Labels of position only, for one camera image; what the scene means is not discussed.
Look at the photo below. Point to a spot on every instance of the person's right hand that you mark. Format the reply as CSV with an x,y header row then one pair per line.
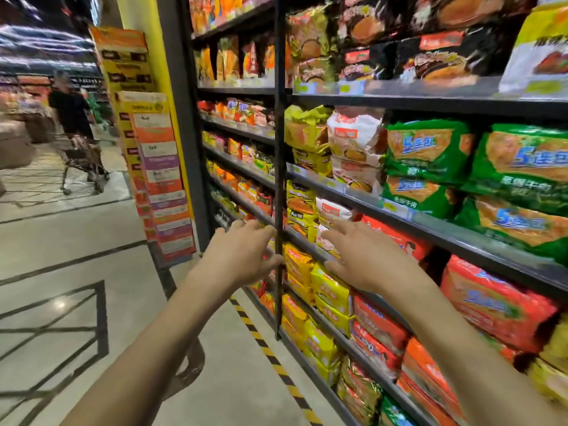
x,y
377,261

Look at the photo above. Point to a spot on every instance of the person's left hand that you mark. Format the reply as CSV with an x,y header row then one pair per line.
x,y
237,255

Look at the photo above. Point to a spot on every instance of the person's left thumb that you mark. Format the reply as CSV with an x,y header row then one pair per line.
x,y
271,263

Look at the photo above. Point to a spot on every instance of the person's right middle finger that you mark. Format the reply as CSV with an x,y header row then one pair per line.
x,y
348,230

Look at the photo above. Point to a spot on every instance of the person's left little finger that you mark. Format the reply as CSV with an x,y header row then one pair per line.
x,y
220,235

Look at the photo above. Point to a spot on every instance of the person's left middle finger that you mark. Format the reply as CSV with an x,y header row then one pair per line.
x,y
253,228

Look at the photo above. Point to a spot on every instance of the person's right thumb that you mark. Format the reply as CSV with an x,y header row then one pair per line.
x,y
332,268

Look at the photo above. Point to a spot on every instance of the person's right forearm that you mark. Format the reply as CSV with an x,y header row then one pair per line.
x,y
466,350

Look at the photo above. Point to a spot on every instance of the person's left forearm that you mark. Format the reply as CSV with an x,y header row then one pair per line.
x,y
151,359

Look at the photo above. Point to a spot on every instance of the stack of yellow noodle packets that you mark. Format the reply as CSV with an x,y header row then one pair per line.
x,y
328,286
313,346

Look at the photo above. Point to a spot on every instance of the white red noodle packet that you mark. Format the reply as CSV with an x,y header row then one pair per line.
x,y
355,135
357,172
333,211

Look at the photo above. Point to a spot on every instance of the stack of yellow orange packets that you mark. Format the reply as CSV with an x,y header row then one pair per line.
x,y
299,206

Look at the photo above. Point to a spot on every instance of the yellow shelf price tag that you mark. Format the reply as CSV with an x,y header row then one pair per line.
x,y
543,87
306,87
351,87
397,209

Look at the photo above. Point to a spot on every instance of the large red noodle packet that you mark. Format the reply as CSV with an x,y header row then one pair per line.
x,y
497,301
404,239

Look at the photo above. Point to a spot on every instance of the stack of orange purple cartons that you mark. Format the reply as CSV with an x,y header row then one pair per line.
x,y
164,181

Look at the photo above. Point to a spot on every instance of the yellow green noodle packet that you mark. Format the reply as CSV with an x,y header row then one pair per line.
x,y
313,160
306,128

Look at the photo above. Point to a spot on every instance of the stack of red noodle packets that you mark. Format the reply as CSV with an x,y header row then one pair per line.
x,y
377,332

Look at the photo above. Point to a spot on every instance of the large green noodle packet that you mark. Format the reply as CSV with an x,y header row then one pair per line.
x,y
523,166
428,148
419,195
514,224

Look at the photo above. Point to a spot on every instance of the yellow black hazard tape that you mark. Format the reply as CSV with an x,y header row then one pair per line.
x,y
270,359

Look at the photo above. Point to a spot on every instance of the black metal shelf rack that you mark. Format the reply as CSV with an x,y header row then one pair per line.
x,y
279,128

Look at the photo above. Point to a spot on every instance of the stack of shiny green-gold packets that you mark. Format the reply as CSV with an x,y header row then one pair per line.
x,y
359,392

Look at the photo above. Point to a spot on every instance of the stack of orange noodle packets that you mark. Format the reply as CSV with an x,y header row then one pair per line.
x,y
428,377

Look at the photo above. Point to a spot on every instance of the metal shopping cart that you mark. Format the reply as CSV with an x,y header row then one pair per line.
x,y
82,159

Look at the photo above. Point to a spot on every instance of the gold noodle packet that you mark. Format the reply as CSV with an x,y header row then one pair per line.
x,y
316,70
308,35

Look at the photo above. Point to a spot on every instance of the black noodle packet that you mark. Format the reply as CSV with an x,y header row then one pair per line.
x,y
368,22
443,59
366,64
461,11

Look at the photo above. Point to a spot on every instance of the stack of yellow black cartons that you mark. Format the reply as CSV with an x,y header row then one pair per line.
x,y
124,62

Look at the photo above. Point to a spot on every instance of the distant goods display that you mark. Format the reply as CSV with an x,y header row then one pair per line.
x,y
24,99

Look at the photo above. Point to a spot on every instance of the stack of pale yellow packets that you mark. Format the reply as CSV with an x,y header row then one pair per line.
x,y
552,363

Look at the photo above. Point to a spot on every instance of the row of ceiling lights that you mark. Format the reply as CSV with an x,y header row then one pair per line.
x,y
44,44

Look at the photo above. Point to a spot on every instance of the white yellow noodle packet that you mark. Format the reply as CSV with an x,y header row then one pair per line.
x,y
539,53

